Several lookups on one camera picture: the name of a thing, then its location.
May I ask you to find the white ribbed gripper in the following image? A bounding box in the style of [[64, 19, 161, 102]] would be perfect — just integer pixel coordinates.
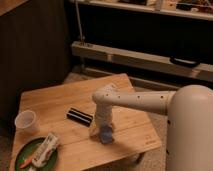
[[89, 104, 114, 143]]

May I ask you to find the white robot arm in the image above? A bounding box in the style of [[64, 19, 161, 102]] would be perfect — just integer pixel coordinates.
[[90, 83, 213, 171]]

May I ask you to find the green ceramic bowl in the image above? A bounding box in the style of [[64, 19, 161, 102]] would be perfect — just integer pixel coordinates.
[[14, 137, 58, 171]]

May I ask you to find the black rectangular box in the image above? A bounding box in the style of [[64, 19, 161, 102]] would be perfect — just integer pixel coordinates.
[[66, 108, 93, 127]]

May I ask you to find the wooden low table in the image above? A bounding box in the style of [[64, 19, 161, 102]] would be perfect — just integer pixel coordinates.
[[8, 73, 162, 171]]

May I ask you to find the white snack wrapper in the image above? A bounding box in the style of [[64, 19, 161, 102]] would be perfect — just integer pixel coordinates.
[[32, 133, 59, 168]]

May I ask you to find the long wooden drawer unit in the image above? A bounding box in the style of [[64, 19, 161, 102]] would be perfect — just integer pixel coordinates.
[[71, 41, 213, 82]]

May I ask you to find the clear plastic cup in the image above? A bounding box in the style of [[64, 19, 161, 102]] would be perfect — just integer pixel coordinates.
[[15, 110, 38, 134]]

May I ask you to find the orange carrot toy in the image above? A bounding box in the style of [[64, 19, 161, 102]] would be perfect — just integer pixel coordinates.
[[19, 155, 33, 169]]

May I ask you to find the metal vertical pole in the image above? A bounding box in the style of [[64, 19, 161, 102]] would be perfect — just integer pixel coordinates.
[[75, 0, 85, 45]]

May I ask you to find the black handle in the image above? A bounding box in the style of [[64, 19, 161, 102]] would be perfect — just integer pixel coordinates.
[[169, 57, 201, 68]]

